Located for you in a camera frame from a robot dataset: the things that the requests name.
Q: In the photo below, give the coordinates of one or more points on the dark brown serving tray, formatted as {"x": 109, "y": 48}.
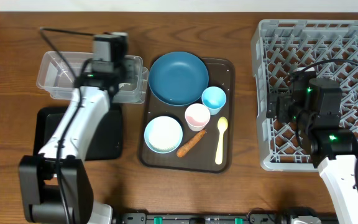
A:
{"x": 201, "y": 157}

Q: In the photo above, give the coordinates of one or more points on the dark blue plate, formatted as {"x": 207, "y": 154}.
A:
{"x": 178, "y": 78}

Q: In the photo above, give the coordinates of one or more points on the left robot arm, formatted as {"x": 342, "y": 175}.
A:
{"x": 55, "y": 187}

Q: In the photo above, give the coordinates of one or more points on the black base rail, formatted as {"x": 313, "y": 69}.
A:
{"x": 252, "y": 218}

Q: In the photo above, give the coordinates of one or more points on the light blue bowl with rice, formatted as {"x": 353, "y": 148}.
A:
{"x": 163, "y": 134}

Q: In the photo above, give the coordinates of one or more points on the orange carrot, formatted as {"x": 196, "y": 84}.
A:
{"x": 182, "y": 151}

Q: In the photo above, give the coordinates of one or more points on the light blue cup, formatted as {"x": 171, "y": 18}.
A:
{"x": 214, "y": 98}

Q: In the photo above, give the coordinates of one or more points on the pink cup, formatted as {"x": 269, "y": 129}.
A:
{"x": 197, "y": 116}

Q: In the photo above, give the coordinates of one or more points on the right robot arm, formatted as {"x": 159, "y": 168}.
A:
{"x": 313, "y": 105}

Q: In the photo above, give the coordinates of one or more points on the grey dishwasher rack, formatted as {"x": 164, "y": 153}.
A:
{"x": 281, "y": 46}

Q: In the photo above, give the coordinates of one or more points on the pale yellow spoon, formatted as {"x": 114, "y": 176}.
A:
{"x": 222, "y": 126}

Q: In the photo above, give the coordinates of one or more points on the clear plastic waste bin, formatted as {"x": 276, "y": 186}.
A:
{"x": 55, "y": 77}

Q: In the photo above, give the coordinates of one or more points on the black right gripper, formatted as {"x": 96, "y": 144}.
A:
{"x": 284, "y": 102}

